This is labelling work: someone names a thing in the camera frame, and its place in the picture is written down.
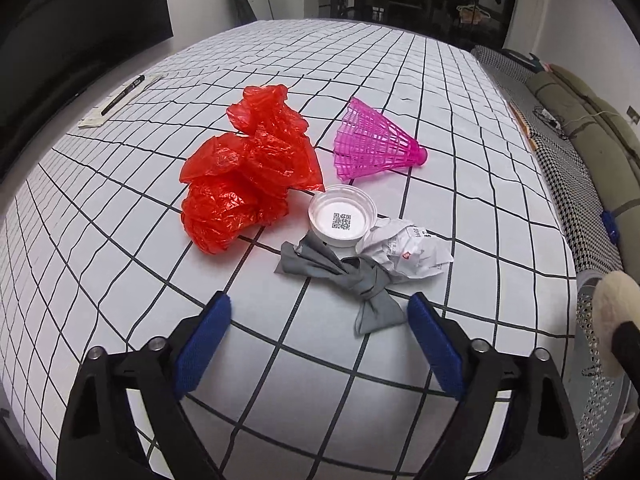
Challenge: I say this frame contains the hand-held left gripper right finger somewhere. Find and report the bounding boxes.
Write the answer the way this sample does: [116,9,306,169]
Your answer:
[406,291,585,480]

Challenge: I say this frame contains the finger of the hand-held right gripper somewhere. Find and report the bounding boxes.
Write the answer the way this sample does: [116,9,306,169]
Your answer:
[612,321,640,362]

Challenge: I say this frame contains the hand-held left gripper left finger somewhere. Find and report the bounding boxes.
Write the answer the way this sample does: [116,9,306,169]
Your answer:
[56,290,232,480]

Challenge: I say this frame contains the beige plush ball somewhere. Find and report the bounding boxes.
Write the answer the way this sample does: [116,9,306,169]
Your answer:
[592,270,640,378]

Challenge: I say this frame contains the grey perforated plastic basket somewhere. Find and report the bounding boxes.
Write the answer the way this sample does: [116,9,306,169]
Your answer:
[574,267,640,480]

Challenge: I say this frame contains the grey cloth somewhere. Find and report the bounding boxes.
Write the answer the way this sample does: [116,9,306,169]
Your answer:
[273,231,406,337]

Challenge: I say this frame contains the crumpled white paper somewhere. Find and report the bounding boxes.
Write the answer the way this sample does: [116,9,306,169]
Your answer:
[355,218,455,287]

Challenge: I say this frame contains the white black checked tablecloth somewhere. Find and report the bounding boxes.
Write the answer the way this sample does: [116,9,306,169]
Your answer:
[0,18,578,480]

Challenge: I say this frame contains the white bottle cap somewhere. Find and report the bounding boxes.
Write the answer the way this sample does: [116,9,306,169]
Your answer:
[308,184,379,249]

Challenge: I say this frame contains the red plastic bag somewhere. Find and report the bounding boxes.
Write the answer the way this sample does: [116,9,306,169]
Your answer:
[179,85,326,256]

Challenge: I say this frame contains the houndstooth sofa blanket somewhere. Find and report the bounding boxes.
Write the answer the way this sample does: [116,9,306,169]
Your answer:
[470,45,626,281]

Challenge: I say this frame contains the olive green sofa cushions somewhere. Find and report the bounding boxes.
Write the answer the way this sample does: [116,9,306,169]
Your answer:
[527,62,640,246]

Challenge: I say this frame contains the pink plastic shuttlecock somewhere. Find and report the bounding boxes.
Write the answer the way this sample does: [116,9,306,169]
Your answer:
[333,97,429,184]

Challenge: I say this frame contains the black pen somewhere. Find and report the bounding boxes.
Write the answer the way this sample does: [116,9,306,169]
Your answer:
[101,75,146,116]

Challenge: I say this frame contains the clothes hanger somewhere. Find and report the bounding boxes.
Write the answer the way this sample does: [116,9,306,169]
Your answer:
[456,4,493,23]

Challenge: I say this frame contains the black curved television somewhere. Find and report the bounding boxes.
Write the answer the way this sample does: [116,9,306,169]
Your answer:
[0,0,174,183]

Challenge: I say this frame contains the black cable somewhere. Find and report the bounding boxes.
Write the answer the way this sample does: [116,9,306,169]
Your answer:
[531,105,568,140]

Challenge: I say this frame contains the wooden sofa frame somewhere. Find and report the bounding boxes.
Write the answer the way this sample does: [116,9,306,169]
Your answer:
[505,97,538,153]

